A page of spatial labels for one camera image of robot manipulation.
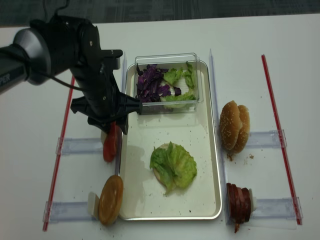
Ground lettuce leaf on bun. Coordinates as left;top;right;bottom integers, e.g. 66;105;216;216
156;142;198;195

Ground sesame bun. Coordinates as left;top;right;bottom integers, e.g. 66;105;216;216
219;100;242;150
232;105;251;153

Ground green lettuce in box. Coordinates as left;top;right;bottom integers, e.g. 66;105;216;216
160;61;197;102

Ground clear track lower right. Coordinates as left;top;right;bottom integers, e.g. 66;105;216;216
250;197;303;220

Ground clear track upper right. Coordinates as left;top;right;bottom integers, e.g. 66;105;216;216
245;129;287;149

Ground sliced red meat stack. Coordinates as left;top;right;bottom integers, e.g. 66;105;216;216
226;183;252;224

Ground purple cabbage shreds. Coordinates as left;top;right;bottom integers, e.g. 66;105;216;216
135;64;170;103

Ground red rail strip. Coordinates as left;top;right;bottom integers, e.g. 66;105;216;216
261;54;303;226
42;89;73;232

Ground clear track upper left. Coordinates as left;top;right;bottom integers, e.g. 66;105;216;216
55;138;103;155

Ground rear sesame bun top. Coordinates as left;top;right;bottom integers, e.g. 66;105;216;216
232;105;251;153

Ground left red rail strip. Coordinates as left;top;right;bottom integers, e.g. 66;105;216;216
42;89;73;232

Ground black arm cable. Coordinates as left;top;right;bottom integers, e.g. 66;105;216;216
14;0;87;91

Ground clear plastic salad box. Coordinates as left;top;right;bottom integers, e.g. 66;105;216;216
132;52;203;115

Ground left clear long divider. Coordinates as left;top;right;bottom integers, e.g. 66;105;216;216
115;51;128;176

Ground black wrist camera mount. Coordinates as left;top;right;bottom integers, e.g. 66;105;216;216
101;49;124;70

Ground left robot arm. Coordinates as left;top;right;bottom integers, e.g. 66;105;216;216
0;15;143;134

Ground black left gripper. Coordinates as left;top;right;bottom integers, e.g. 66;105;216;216
62;18;143;134

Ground tomato slice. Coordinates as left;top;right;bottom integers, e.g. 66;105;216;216
103;121;118;163

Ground clear long divider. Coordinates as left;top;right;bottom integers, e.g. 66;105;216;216
208;49;232;226
115;51;128;176

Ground white tomato pusher block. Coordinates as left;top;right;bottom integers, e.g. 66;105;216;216
100;131;107;145

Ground white metal tray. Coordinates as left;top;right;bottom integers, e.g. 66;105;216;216
118;62;222;221

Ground right clear long divider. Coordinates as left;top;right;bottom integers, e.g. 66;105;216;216
208;49;232;226

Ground brown bun half left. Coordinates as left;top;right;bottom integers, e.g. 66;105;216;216
98;175;124;226

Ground white bun pusher block left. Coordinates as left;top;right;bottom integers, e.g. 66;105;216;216
87;191;100;220

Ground clear track lower left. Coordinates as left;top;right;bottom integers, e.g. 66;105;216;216
42;201;97;223

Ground white meat pusher block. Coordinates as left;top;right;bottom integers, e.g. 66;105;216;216
248;188;257;213

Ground right red rail strip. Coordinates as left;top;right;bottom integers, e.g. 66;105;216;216
261;54;303;226

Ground front sesame bun top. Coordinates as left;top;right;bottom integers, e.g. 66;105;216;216
219;100;242;150

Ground clear track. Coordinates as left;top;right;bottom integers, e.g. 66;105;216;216
245;129;287;149
250;197;303;220
42;201;97;223
55;138;103;155

